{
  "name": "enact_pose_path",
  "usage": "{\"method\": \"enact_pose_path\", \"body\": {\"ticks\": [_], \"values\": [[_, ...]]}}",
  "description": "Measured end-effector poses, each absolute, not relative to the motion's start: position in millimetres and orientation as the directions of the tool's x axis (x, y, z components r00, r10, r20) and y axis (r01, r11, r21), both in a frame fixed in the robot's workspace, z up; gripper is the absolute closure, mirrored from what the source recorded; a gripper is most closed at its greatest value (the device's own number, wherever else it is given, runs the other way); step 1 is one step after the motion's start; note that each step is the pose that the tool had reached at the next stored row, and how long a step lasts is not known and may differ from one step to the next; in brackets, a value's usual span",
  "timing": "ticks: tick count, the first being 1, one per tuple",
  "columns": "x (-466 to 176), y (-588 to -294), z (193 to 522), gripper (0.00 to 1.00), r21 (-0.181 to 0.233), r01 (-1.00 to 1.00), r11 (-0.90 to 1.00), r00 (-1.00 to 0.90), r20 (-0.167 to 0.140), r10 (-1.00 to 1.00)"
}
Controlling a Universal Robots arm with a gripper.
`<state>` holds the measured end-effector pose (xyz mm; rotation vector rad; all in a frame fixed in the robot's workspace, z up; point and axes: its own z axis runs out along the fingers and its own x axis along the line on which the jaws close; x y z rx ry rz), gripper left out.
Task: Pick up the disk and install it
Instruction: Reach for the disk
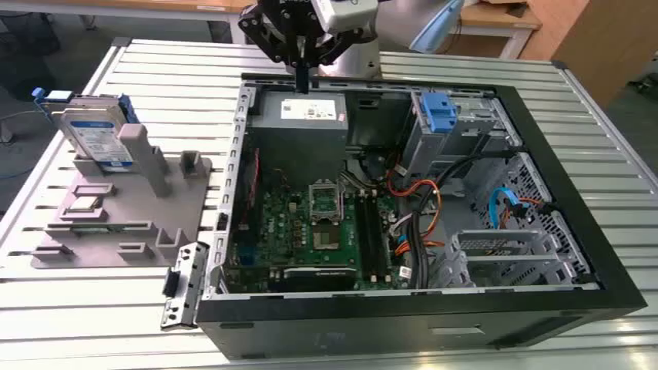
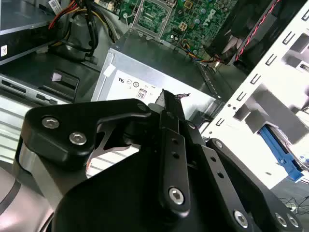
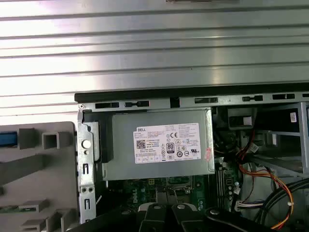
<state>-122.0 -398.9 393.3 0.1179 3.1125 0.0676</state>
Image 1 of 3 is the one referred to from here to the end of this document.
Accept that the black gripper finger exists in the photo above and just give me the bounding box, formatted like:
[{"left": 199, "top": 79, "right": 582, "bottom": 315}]
[
  {"left": 302, "top": 29, "right": 374, "bottom": 94},
  {"left": 239, "top": 7, "right": 304, "bottom": 94}
]

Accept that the hard disk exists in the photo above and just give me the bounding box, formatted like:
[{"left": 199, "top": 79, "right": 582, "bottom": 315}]
[{"left": 33, "top": 87, "right": 140, "bottom": 173}]

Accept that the blue data wire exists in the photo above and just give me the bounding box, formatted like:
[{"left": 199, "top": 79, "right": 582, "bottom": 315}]
[{"left": 490, "top": 186, "right": 521, "bottom": 232}]

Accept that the metal disk bay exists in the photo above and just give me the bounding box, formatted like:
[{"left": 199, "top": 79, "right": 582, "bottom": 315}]
[{"left": 445, "top": 229, "right": 593, "bottom": 288}]

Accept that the wooden top desk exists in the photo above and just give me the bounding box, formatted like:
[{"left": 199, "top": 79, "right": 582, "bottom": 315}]
[{"left": 0, "top": 0, "right": 543, "bottom": 59}]

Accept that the blue plastic drive latch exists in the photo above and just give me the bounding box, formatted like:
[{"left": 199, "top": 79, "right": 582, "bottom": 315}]
[{"left": 420, "top": 91, "right": 458, "bottom": 134}]

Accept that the grey power supply unit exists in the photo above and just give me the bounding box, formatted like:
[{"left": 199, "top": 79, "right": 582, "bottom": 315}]
[{"left": 246, "top": 90, "right": 351, "bottom": 190}]

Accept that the metal optical drive cage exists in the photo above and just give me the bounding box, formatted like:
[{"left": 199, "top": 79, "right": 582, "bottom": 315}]
[{"left": 403, "top": 88, "right": 521, "bottom": 178}]

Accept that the metal socket cover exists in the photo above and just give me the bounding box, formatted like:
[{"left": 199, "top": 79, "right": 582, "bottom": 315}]
[{"left": 307, "top": 183, "right": 344, "bottom": 227}]

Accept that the black RAM slot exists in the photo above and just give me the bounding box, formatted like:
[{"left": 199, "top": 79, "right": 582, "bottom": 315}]
[
  {"left": 370, "top": 191, "right": 387, "bottom": 281},
  {"left": 356, "top": 191, "right": 374, "bottom": 281},
  {"left": 362, "top": 191, "right": 382, "bottom": 281}
]

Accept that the green motherboard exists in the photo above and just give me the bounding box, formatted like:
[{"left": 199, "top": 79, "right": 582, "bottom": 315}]
[{"left": 226, "top": 188, "right": 412, "bottom": 292}]

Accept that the CPU socket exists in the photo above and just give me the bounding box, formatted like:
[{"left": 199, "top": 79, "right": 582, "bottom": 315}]
[{"left": 312, "top": 225, "right": 343, "bottom": 250}]

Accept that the wooden cabinet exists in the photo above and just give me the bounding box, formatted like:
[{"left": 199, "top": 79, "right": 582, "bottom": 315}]
[{"left": 553, "top": 0, "right": 658, "bottom": 111}]

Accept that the grey parts rack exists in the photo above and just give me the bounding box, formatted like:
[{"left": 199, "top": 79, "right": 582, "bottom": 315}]
[{"left": 29, "top": 123, "right": 215, "bottom": 269}]

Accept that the silver CPU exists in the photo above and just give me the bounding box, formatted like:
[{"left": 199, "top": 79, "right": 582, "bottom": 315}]
[{"left": 69, "top": 197, "right": 107, "bottom": 213}]

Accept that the black graphics card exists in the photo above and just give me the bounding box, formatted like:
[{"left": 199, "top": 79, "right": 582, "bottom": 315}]
[{"left": 267, "top": 265, "right": 359, "bottom": 292}]

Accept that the green RAM stick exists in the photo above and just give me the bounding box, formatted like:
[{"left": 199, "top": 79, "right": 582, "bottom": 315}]
[{"left": 71, "top": 224, "right": 128, "bottom": 234}]

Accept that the black office chair base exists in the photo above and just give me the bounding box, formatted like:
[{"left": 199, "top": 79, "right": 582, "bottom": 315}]
[{"left": 629, "top": 57, "right": 658, "bottom": 93}]

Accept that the black open PC case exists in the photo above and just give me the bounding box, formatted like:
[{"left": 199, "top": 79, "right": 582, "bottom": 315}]
[{"left": 196, "top": 72, "right": 647, "bottom": 362}]

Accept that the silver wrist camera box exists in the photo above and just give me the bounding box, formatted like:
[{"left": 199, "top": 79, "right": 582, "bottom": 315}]
[{"left": 311, "top": 0, "right": 380, "bottom": 34}]

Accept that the wire locking lever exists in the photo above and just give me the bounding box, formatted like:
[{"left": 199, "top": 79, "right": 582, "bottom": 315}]
[{"left": 334, "top": 183, "right": 346, "bottom": 228}]

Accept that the red orange wire bundle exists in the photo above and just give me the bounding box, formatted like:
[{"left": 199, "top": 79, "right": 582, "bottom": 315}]
[{"left": 386, "top": 177, "right": 447, "bottom": 257}]

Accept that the thick black cable bundle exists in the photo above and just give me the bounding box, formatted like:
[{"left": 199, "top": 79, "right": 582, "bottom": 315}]
[{"left": 410, "top": 152, "right": 515, "bottom": 288}]

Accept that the orange power wire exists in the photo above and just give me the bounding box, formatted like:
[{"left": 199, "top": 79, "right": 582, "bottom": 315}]
[{"left": 503, "top": 196, "right": 562, "bottom": 232}]

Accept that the metal card retention bracket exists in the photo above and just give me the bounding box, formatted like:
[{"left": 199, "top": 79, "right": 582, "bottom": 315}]
[{"left": 159, "top": 240, "right": 212, "bottom": 332}]

